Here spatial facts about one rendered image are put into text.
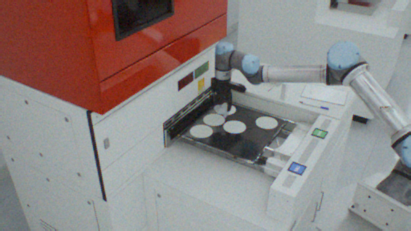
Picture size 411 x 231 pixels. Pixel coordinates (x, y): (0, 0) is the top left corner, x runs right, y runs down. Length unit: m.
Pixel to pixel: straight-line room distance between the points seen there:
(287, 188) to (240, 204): 0.22
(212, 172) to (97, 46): 0.74
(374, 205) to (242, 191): 0.48
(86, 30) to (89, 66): 0.12
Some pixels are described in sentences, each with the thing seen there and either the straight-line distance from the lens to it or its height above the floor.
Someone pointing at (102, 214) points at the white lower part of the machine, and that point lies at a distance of 1.64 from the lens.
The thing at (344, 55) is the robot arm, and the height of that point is 1.33.
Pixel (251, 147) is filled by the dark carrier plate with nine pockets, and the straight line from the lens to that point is 1.64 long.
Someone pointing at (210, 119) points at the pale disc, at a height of 0.90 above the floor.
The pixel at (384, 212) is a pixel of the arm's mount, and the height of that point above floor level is 0.90.
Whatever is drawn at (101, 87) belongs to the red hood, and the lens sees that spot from 1.23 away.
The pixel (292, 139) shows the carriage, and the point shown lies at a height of 0.88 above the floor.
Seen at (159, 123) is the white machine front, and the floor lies 0.99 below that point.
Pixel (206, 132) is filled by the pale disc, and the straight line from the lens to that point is 1.72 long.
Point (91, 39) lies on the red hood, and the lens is 1.16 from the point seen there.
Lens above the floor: 1.89
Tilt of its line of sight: 33 degrees down
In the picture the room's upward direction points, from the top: straight up
